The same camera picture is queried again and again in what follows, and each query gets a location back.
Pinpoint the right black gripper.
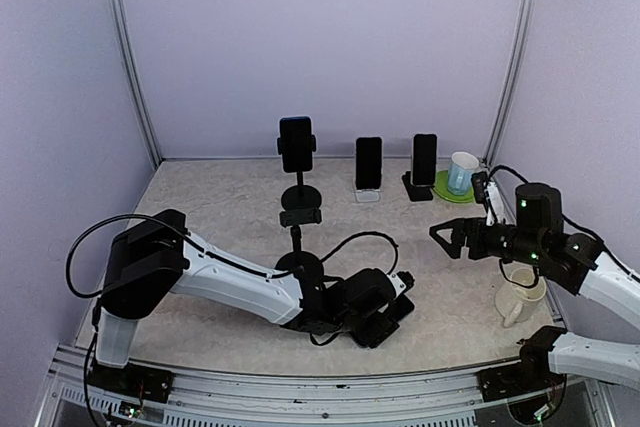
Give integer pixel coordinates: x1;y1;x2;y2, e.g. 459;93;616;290
431;216;546;266

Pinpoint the black round-base stand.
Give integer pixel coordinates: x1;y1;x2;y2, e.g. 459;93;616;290
277;116;322;210
275;207;324;278

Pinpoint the white folding phone stand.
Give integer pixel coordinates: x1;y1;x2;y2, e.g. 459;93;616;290
355;189;381;203

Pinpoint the blue phone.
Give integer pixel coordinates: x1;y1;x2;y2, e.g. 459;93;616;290
277;116;315;173

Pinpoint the teal phone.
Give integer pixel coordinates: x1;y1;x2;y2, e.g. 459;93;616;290
387;295;415;323

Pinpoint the black folding phone stand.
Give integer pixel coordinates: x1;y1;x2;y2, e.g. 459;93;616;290
401;171;433;202

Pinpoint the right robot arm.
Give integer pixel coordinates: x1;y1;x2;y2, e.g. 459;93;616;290
429;182;639;398

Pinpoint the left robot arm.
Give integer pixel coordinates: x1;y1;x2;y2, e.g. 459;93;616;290
91;208;414;392

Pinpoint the green saucer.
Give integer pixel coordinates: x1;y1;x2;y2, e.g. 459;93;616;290
433;170;475;204

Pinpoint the cream ceramic mug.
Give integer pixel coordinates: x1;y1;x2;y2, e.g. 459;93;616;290
494;267;547;328

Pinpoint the light blue mug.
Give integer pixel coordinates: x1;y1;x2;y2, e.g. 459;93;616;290
447;151;479;196

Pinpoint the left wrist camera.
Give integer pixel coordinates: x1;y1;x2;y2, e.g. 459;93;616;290
387;271;415;297

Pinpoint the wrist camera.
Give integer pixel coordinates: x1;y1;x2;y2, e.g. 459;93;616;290
471;171;507;226
387;271;415;297

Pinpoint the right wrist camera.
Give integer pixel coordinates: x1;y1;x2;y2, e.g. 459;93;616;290
471;171;507;226

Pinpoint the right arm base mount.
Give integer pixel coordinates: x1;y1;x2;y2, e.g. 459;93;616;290
476;326;567;402

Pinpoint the right aluminium frame post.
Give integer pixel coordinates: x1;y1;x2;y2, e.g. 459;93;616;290
483;0;535;166

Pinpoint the aluminium frame post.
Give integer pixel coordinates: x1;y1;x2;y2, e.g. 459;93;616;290
483;0;535;166
109;0;164;169

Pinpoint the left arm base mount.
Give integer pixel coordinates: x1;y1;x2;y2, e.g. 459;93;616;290
88;363;174;404

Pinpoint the left aluminium frame post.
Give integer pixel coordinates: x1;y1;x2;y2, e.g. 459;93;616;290
109;0;164;169

